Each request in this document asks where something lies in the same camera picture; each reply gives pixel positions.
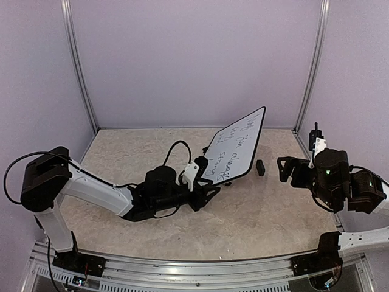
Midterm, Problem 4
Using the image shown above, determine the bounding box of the right aluminium corner post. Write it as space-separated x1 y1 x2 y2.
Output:
294 0 330 134

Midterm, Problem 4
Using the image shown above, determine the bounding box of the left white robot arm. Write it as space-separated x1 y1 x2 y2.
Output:
3 146 220 271

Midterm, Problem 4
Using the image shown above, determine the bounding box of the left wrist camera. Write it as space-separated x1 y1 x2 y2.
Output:
182 162 199 192

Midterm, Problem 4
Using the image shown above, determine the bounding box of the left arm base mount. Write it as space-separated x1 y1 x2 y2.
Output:
52 251 106 277

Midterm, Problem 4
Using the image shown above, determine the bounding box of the small whiteboard with wire stand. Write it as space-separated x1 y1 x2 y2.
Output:
202 106 266 186

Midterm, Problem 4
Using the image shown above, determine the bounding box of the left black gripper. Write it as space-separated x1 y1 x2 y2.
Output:
153 179 221 213

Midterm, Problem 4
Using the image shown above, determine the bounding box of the front aluminium rail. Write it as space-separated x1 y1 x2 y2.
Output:
30 252 374 292

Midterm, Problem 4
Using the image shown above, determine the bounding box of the aluminium corner post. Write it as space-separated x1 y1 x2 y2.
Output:
61 0 100 135
294 0 330 134

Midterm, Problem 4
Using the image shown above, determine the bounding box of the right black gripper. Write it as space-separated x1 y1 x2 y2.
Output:
278 156 339 210

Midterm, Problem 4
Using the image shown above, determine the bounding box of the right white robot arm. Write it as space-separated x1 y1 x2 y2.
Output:
277 148 388 270

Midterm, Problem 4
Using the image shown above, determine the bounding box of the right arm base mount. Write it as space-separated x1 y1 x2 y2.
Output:
291 251 343 277

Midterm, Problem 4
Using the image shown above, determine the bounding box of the black whiteboard eraser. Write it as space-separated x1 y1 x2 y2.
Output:
255 159 266 176

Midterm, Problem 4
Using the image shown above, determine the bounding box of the left aluminium corner post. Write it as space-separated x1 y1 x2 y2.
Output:
61 0 100 135

